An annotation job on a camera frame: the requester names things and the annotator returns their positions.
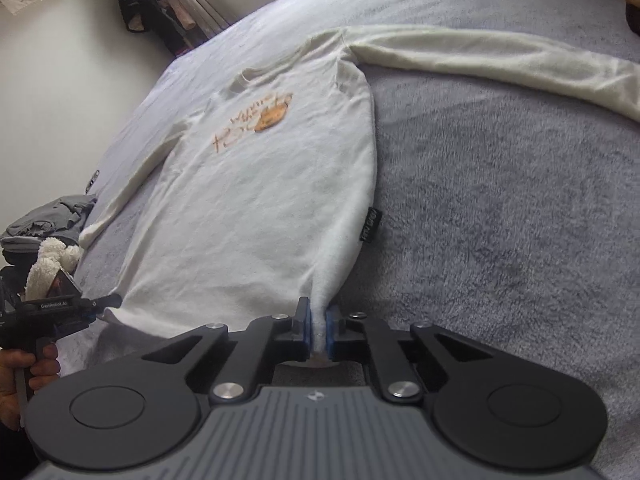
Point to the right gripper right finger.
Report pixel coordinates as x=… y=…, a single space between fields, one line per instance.
x=370 y=342

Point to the person's left hand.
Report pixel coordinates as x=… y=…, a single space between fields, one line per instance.
x=22 y=371

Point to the grey folded garment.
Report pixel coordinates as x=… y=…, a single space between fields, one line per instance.
x=63 y=219

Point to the cream long sleeve sweatshirt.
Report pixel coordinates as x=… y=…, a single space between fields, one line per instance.
x=263 y=191

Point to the dark clothes on rack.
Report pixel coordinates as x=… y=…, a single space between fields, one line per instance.
x=170 y=20

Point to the black label on sheet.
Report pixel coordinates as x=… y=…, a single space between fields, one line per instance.
x=92 y=181

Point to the white plush toy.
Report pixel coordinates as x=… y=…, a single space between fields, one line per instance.
x=53 y=256

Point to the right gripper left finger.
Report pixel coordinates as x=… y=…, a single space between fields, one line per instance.
x=258 y=350

